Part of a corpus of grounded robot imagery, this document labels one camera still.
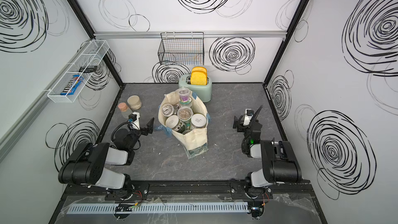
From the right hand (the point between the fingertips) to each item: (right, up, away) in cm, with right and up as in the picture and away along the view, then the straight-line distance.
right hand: (245, 116), depth 91 cm
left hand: (-58, 0, -4) cm, 58 cm away
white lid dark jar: (-41, -1, -11) cm, 42 cm away
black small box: (-84, +26, -12) cm, 88 cm away
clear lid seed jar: (-43, +5, -10) cm, 45 cm away
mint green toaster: (-24, +15, +12) cm, 31 cm away
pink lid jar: (-74, +2, +6) cm, 74 cm away
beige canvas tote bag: (-29, -10, -15) cm, 34 cm away
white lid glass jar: (-28, -1, -12) cm, 30 cm away
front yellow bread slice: (-28, +24, +6) cm, 37 cm away
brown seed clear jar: (-34, +3, -14) cm, 37 cm away
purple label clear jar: (-35, +12, -8) cm, 38 cm away
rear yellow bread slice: (-28, +30, +8) cm, 42 cm away
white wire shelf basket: (-87, +17, -20) cm, 91 cm away
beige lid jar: (-71, +8, +11) cm, 72 cm away
